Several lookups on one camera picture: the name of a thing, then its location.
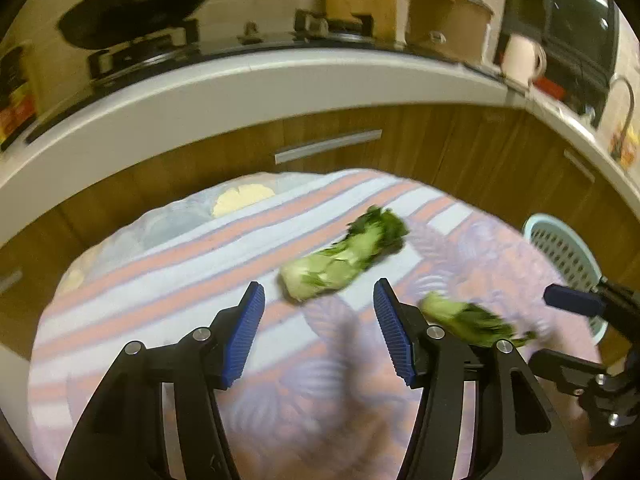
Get small bok choy piece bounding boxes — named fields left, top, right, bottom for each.
left=418, top=292, right=537, bottom=348

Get large bok choy piece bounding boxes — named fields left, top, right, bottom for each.
left=279, top=205, right=409, bottom=304

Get light blue perforated trash basket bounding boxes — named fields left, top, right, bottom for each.
left=522, top=212, right=609, bottom=346

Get wooden kitchen cabinets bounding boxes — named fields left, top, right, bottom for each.
left=1, top=104, right=639, bottom=356

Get striped pink patterned tablecloth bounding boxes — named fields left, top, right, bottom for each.
left=27, top=169, right=598, bottom=479

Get chrome sink faucet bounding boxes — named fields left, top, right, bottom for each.
left=606, top=73, right=637, bottom=162

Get yellow dish soap bottle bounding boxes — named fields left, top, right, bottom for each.
left=620, top=126, right=639, bottom=170

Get red tray on counter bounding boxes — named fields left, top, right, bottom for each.
left=533, top=77, right=566, bottom=101

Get white electric kettle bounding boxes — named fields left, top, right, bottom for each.
left=501, top=34, right=547, bottom=89

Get brown rice cooker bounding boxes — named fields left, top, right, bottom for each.
left=405, top=0, right=494, bottom=64

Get dark sauce bottle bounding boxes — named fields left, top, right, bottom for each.
left=1, top=44, right=38, bottom=152

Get black gas stove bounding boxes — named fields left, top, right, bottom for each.
left=24, top=9, right=404, bottom=144

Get black wok with lid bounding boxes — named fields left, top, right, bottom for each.
left=58, top=0, right=205, bottom=51

